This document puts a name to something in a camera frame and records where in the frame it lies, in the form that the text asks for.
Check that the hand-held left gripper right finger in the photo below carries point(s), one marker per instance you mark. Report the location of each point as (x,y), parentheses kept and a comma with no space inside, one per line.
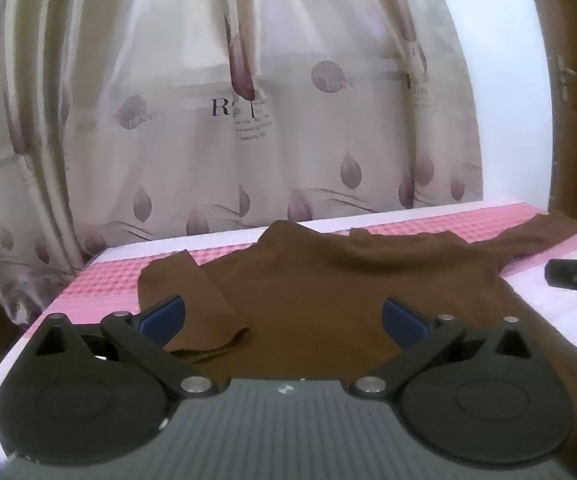
(404,322)

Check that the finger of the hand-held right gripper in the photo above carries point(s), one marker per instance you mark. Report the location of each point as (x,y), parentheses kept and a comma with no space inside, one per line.
(570,272)

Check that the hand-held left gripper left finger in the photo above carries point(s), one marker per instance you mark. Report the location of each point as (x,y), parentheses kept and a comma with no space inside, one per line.
(164,320)

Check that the brown long-sleeve shirt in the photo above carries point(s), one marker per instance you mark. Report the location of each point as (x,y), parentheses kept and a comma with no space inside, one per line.
(318,290)

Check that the pink and white checked sheet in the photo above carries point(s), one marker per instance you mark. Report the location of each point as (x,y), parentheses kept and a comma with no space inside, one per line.
(113,280)

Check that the beige leaf-print curtain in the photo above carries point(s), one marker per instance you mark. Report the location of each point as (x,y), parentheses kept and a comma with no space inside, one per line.
(208,110)

